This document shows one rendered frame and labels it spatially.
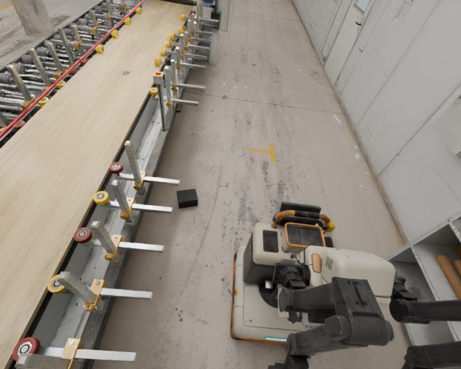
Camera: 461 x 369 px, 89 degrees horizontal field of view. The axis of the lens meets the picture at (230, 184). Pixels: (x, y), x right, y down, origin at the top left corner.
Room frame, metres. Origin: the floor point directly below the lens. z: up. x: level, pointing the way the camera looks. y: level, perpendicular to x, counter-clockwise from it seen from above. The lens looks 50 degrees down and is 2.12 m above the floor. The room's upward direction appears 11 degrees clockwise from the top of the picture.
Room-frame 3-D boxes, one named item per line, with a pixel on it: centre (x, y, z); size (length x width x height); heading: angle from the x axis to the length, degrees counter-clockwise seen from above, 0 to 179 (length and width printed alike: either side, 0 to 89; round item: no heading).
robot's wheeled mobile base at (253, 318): (0.62, -0.50, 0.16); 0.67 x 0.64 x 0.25; 5
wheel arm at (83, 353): (0.01, 0.47, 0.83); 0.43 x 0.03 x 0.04; 96
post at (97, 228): (0.47, 0.57, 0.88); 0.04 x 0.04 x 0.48; 6
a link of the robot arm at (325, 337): (0.13, -0.33, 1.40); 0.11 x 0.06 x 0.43; 96
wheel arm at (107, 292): (0.26, 0.50, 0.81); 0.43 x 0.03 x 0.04; 96
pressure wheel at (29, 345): (-0.01, 0.67, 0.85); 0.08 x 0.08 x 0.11
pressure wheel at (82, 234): (0.49, 0.72, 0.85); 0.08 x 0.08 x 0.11
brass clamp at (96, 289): (0.24, 0.55, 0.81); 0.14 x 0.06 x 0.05; 6
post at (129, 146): (0.96, 0.62, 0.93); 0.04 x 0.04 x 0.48; 6
